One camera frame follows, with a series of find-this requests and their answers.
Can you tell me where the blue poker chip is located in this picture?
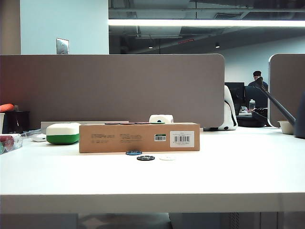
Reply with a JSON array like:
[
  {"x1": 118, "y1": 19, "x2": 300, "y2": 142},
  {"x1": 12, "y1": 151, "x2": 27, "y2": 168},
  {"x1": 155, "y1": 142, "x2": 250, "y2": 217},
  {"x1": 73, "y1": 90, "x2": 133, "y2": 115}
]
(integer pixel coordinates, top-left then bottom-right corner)
[{"x1": 125, "y1": 149, "x2": 145, "y2": 156}]

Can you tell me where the brown cardboard box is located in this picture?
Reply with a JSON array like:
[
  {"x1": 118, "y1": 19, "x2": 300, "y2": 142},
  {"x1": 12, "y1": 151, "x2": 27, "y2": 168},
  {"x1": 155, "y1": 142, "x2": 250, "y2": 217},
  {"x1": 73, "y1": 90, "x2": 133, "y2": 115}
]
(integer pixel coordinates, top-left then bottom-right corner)
[{"x1": 79, "y1": 123, "x2": 201, "y2": 153}]

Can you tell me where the clear box of poker chips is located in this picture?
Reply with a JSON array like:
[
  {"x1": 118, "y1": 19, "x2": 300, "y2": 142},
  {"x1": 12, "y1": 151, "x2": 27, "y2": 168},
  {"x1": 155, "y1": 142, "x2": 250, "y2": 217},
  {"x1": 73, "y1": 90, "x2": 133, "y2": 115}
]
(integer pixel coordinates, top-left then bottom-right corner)
[{"x1": 0, "y1": 133, "x2": 23, "y2": 155}]

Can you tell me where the white tape roll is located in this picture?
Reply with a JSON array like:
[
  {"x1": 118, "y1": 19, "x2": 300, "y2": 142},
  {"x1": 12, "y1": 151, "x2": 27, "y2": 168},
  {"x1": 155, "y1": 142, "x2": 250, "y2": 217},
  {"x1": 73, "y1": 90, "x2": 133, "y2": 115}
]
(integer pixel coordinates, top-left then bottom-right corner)
[{"x1": 149, "y1": 114, "x2": 174, "y2": 124}]

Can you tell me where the wide grey desk partition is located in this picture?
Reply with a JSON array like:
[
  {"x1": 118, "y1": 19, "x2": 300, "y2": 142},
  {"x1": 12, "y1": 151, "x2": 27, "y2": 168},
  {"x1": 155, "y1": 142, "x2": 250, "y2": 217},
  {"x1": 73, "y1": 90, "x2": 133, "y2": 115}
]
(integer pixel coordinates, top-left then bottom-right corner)
[{"x1": 0, "y1": 54, "x2": 226, "y2": 131}]

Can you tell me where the white and black robot figure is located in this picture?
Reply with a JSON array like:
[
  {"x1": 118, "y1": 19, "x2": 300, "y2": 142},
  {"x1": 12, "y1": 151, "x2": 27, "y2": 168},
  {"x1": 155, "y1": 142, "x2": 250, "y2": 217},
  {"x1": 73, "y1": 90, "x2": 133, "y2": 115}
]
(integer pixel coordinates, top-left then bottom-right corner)
[{"x1": 203, "y1": 85, "x2": 238, "y2": 131}]

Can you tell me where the black computer monitor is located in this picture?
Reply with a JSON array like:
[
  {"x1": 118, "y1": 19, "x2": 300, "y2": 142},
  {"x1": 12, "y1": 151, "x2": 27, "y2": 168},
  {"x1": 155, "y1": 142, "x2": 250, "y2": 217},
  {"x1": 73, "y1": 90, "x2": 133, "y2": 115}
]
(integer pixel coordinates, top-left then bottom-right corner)
[
  {"x1": 244, "y1": 85, "x2": 269, "y2": 110},
  {"x1": 224, "y1": 82, "x2": 245, "y2": 113}
]

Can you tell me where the white and green lidded container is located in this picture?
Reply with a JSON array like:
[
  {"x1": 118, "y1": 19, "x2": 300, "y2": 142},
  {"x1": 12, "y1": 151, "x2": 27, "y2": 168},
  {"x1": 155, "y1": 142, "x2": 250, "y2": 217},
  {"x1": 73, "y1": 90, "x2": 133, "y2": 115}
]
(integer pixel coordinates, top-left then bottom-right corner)
[{"x1": 46, "y1": 122, "x2": 81, "y2": 145}]

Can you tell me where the person in dark shirt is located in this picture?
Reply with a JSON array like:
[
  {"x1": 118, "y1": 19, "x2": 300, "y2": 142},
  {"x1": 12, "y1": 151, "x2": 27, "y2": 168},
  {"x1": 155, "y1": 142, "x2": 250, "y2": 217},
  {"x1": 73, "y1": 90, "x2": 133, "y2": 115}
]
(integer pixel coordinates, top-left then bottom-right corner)
[{"x1": 247, "y1": 71, "x2": 269, "y2": 87}]

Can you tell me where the white earbuds case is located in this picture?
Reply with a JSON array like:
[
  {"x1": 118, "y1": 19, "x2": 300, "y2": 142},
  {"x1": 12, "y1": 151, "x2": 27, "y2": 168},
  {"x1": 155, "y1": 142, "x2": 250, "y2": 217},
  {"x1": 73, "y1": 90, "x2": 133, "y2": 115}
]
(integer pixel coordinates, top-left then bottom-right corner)
[{"x1": 31, "y1": 133, "x2": 47, "y2": 142}]

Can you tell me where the dark grey watering can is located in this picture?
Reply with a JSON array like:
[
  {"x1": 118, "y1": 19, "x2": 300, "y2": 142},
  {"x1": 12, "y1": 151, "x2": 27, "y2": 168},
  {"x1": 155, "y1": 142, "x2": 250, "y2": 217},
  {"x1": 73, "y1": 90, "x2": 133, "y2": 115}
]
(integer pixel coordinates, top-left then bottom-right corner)
[{"x1": 254, "y1": 76, "x2": 305, "y2": 139}]

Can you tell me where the white paper bowl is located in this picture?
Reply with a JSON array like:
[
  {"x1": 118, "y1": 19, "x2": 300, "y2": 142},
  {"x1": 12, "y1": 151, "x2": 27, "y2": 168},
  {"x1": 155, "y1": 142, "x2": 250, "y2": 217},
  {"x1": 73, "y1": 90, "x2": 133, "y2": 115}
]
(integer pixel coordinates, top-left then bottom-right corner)
[{"x1": 277, "y1": 120, "x2": 295, "y2": 135}]

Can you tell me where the black pen cup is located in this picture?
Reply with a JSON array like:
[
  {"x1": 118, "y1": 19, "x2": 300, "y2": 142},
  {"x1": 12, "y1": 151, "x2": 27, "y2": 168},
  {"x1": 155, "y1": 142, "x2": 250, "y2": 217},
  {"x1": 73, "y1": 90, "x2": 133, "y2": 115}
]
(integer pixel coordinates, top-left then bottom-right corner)
[{"x1": 2, "y1": 110, "x2": 31, "y2": 134}]

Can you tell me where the narrow grey desk partition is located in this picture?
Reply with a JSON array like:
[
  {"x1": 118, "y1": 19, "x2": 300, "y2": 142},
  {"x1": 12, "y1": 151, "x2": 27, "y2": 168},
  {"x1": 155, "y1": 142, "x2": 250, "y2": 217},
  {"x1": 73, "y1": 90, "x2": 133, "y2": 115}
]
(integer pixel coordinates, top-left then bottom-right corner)
[{"x1": 268, "y1": 53, "x2": 305, "y2": 128}]

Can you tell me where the metal wall switch plate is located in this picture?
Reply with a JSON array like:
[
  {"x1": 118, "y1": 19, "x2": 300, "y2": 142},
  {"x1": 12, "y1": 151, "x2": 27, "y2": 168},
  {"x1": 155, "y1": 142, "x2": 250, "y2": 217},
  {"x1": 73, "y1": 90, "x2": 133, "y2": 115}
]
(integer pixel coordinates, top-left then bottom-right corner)
[{"x1": 56, "y1": 37, "x2": 70, "y2": 55}]

